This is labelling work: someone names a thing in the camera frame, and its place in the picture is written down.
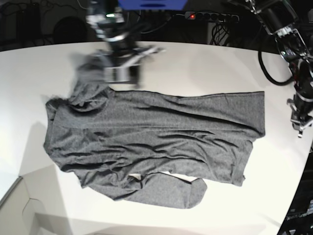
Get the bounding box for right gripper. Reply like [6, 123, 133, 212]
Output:
[97, 45, 166, 73]

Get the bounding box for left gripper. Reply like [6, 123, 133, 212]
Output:
[287, 97, 313, 137]

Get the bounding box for grey t-shirt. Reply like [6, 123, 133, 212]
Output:
[44, 56, 266, 209]

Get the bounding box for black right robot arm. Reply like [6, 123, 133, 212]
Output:
[86, 0, 164, 73]

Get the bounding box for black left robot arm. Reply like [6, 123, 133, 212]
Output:
[246, 0, 313, 137]

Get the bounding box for blue box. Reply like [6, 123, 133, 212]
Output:
[118, 0, 187, 10]

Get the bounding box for white power strip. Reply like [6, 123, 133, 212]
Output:
[184, 11, 240, 23]

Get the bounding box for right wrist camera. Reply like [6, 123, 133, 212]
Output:
[103, 66, 140, 85]

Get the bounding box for grey looped cables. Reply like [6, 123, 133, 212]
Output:
[122, 6, 172, 39]

